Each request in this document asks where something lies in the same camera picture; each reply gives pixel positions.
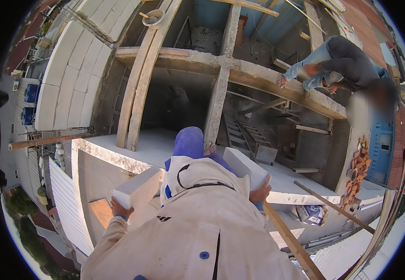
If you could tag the person's right hand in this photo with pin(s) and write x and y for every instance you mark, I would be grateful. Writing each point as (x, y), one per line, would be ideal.
(258, 194)

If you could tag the person's left hand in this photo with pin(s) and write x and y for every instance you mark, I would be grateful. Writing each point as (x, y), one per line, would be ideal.
(121, 211)

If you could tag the person's left fingers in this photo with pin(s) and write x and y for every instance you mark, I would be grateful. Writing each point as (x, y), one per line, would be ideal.
(113, 201)

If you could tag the person's right fingers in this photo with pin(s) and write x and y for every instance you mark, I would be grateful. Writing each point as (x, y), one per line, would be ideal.
(267, 182)

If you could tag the white aerated concrete block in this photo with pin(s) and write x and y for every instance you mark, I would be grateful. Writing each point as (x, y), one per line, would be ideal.
(137, 189)
(246, 167)

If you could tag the plywood board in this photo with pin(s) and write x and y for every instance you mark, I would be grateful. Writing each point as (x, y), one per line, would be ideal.
(101, 211)

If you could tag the white corrugated metal fence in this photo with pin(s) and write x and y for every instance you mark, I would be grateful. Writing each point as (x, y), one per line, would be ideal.
(67, 206)

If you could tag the wooden ladder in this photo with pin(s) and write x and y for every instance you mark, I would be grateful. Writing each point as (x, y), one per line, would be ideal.
(245, 134)

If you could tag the printed cement bag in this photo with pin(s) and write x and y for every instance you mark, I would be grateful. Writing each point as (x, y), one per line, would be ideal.
(311, 214)

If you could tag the wooden scaffold plank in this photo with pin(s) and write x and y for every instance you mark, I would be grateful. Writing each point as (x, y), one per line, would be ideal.
(293, 241)

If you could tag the short wooden batten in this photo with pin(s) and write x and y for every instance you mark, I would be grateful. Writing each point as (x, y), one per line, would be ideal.
(312, 129)

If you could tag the thin wooden pole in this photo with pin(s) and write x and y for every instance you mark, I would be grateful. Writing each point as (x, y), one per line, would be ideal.
(335, 207)

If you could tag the grey bucket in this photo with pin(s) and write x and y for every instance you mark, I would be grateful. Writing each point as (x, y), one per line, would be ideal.
(352, 175)

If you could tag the person's body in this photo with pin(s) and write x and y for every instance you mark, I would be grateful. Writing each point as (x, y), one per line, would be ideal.
(195, 231)

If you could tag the person's legs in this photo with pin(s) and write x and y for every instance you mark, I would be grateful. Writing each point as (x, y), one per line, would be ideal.
(189, 143)

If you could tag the brown wooden beam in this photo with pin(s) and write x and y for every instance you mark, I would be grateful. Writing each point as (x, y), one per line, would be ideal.
(48, 140)

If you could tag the pile of red bricks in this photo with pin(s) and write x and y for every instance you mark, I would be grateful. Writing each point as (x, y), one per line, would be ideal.
(358, 168)

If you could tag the blue metal door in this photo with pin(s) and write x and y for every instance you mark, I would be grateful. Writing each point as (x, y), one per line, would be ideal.
(381, 150)

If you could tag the long wooden plank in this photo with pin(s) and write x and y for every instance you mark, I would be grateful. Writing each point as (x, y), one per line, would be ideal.
(146, 80)
(132, 84)

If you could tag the white air conditioner unit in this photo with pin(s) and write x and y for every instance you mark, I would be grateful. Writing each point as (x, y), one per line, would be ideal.
(15, 85)

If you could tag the slanted wooden batten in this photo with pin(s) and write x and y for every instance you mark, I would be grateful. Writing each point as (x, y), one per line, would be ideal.
(248, 6)

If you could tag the white mortar basin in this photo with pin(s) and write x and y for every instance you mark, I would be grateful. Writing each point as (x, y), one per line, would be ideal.
(154, 18)

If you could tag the concrete beam frame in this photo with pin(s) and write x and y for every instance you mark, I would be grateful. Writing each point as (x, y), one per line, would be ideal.
(223, 66)

